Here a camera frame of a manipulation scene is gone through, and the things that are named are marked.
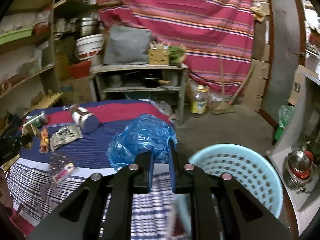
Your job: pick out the jar with green label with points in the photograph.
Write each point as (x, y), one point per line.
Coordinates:
(38, 120)

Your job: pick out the jar with brown contents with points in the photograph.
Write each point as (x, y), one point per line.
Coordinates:
(87, 121)

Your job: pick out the striped plaid tablecloth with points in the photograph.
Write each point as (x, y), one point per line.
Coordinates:
(28, 178)

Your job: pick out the yellow utensil holder box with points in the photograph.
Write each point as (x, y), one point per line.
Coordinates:
(158, 53)

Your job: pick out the grey cushion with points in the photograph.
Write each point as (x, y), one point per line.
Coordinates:
(127, 45)

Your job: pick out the green plastic tray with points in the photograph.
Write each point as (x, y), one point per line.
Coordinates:
(15, 35)

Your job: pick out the light blue plastic basket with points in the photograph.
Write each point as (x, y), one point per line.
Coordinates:
(248, 167)

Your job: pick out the grey low shelf unit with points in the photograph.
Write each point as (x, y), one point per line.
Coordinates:
(124, 81)

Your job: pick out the cardboard box under bucket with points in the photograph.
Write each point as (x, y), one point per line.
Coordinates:
(78, 90)

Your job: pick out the person left hand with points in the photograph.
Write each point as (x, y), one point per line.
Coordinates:
(6, 199)

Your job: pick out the purple blister pack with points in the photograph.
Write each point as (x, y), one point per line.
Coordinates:
(60, 167)

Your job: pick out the red striped hanging cloth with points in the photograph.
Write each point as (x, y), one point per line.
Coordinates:
(217, 34)

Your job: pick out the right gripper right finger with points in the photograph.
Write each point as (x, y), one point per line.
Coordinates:
(219, 207)

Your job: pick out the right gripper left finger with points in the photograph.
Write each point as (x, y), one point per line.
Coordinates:
(101, 207)

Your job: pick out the white plastic bucket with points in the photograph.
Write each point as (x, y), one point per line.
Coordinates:
(89, 46)

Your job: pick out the white black calligraphy packet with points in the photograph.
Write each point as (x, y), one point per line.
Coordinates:
(64, 136)

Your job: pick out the steel bowls stack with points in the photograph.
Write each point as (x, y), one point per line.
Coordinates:
(298, 170)

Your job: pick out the red plastic basin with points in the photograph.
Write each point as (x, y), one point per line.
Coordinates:
(80, 70)

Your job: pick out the steel pot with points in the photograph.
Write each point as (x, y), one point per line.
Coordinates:
(87, 26)

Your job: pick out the small crumpled brown paper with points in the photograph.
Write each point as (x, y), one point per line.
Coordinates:
(30, 129)

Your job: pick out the small orange snack packet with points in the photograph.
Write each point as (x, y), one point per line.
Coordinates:
(44, 142)

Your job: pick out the green bag bin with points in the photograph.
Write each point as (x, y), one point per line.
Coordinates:
(284, 115)

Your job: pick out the black wok pan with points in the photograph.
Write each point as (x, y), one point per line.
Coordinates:
(153, 82)

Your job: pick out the yellow label oil jug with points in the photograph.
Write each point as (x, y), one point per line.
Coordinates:
(199, 100)

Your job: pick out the blue plastic bag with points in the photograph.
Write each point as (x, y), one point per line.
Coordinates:
(144, 133)

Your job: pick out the egg carton tray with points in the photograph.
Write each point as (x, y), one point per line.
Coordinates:
(47, 101)

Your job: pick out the wooden wall shelf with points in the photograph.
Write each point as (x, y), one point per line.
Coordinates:
(27, 64)

